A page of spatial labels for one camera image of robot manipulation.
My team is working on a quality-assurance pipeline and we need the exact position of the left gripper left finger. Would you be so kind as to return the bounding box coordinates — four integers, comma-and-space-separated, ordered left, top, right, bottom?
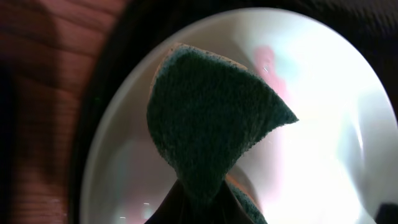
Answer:
145, 179, 199, 224

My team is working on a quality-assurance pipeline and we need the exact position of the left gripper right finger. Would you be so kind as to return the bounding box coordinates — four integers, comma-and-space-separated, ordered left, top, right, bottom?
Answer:
205, 181, 254, 224

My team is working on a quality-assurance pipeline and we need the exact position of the green yellow sponge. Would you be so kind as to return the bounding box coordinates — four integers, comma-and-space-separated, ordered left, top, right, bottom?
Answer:
146, 44, 297, 223

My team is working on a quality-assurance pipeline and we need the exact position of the mint plate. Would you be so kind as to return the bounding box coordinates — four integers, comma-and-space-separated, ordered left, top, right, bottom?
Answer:
77, 8, 397, 223

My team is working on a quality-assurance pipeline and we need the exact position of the round black tray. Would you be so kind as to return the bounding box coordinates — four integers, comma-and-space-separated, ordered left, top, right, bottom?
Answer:
68, 0, 397, 223

